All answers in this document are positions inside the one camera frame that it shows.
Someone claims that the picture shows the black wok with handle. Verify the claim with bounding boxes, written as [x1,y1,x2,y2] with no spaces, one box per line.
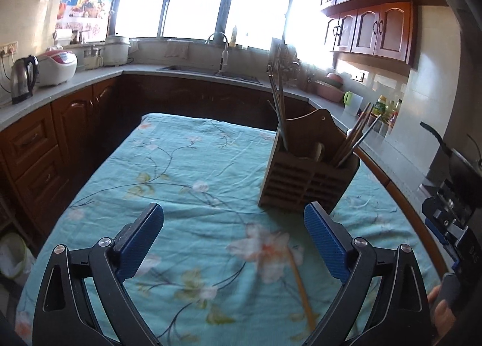
[419,122,482,182]

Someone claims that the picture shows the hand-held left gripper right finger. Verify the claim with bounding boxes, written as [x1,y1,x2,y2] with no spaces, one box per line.
[301,201,432,346]

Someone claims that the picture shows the steel kitchen sink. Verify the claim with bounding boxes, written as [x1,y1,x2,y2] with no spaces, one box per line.
[156,63,263,86]

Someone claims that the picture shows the white electric cooking pot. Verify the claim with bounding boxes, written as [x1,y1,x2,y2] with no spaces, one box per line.
[102,33,131,67]

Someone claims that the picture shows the wooden base cabinets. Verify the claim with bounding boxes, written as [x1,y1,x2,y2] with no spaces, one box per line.
[0,73,452,267]

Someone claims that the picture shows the person's right hand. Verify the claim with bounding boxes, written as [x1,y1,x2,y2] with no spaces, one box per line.
[427,285,459,346]

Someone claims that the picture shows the chrome kitchen faucet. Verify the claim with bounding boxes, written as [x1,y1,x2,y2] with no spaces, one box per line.
[205,31,230,76]

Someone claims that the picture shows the white cloth on ledge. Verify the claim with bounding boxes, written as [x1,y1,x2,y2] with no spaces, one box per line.
[165,39,190,60]

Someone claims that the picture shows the steel range hood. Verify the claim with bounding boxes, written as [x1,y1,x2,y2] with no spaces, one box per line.
[438,0,482,80]

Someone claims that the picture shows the grey metal chopstick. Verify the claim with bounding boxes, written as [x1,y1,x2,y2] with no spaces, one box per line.
[338,114,382,167]
[276,59,291,151]
[267,65,289,152]

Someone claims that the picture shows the wooden chopstick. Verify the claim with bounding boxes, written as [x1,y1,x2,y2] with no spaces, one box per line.
[286,244,318,332]
[334,105,376,165]
[331,102,373,163]

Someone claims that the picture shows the metal dish rack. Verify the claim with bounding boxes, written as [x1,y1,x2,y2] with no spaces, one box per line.
[268,37,313,89]

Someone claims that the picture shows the steel electric kettle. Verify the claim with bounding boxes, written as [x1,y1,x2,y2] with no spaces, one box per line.
[10,55,39,105]

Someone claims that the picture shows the wooden slatted utensil holder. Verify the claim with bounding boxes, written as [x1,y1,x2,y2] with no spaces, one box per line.
[257,108,361,216]

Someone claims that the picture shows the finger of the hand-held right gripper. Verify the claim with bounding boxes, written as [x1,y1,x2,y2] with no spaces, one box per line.
[421,195,468,253]

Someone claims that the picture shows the wooden wall cabinets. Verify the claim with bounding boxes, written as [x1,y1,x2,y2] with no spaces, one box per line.
[316,0,453,68]

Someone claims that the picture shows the bin with white bag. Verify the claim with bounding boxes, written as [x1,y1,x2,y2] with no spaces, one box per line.
[0,231,37,288]

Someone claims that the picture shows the pink bowl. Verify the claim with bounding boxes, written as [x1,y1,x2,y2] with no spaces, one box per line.
[313,80,343,98]

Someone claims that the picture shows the row of condiment bottles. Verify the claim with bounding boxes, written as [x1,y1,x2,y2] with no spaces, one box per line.
[368,95,404,136]

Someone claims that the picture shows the white pitcher with green lid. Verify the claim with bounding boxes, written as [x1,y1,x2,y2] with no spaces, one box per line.
[342,91,364,117]

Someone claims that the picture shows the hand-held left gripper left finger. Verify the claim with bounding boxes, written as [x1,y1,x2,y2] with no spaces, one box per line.
[32,202,165,346]

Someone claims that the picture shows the teal floral tablecloth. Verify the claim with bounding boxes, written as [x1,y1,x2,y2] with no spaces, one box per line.
[17,113,441,346]

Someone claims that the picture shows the red and white rice cooker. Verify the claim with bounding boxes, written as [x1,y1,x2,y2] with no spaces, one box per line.
[35,49,78,87]

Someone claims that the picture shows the white blender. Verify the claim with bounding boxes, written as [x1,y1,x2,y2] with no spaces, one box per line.
[82,44,105,70]

